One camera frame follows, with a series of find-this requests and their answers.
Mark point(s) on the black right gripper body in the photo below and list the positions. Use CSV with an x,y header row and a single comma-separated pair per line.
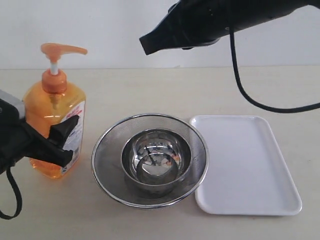
x,y
193,23

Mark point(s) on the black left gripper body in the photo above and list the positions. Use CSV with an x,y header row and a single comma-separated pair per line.
x,y
22,140

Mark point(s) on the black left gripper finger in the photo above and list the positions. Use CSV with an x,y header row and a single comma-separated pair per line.
x,y
59,133

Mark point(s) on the orange pump soap bottle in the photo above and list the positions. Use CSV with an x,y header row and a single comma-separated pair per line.
x,y
53,100

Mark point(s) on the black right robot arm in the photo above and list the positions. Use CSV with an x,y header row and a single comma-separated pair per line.
x,y
263,11

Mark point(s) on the stainless steel bowl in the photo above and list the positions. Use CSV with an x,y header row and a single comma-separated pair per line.
x,y
156,160

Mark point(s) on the steel mesh strainer basket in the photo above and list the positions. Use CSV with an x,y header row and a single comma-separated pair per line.
x,y
110,176

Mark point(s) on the white plastic tray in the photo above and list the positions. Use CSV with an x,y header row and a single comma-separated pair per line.
x,y
247,173

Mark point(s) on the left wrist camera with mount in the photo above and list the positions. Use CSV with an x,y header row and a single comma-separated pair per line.
x,y
12,109

